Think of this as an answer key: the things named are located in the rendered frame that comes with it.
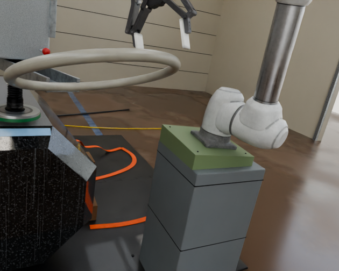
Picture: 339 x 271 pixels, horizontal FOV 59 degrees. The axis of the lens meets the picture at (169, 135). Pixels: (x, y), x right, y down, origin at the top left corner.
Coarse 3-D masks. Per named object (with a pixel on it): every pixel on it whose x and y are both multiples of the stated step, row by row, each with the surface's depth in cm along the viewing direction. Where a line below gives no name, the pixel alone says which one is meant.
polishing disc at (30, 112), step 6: (0, 108) 137; (30, 108) 145; (36, 108) 146; (0, 114) 130; (6, 114) 131; (12, 114) 132; (18, 114) 134; (24, 114) 135; (30, 114) 136; (36, 114) 138
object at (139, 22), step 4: (144, 0) 76; (148, 0) 75; (144, 4) 76; (140, 8) 77; (144, 8) 76; (148, 8) 79; (140, 12) 77; (144, 12) 77; (148, 12) 78; (140, 16) 77; (144, 16) 78; (136, 20) 78; (140, 20) 78; (144, 20) 79; (136, 24) 78; (140, 24) 79; (132, 28) 79; (136, 28) 79; (140, 28) 80; (132, 32) 79
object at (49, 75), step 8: (0, 64) 128; (8, 64) 121; (32, 72) 106; (40, 72) 127; (48, 72) 121; (56, 72) 116; (32, 80) 106; (40, 80) 102; (48, 80) 99; (56, 80) 117; (64, 80) 113; (72, 80) 109
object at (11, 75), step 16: (96, 48) 65; (112, 48) 66; (128, 48) 67; (16, 64) 68; (32, 64) 65; (48, 64) 64; (64, 64) 64; (176, 64) 81; (16, 80) 80; (112, 80) 110; (128, 80) 108; (144, 80) 106
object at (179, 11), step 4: (164, 0) 73; (168, 0) 73; (172, 0) 76; (168, 4) 73; (172, 4) 73; (176, 4) 74; (172, 8) 73; (176, 8) 72; (180, 8) 73; (176, 12) 72; (180, 12) 72; (184, 12) 71; (184, 16) 71
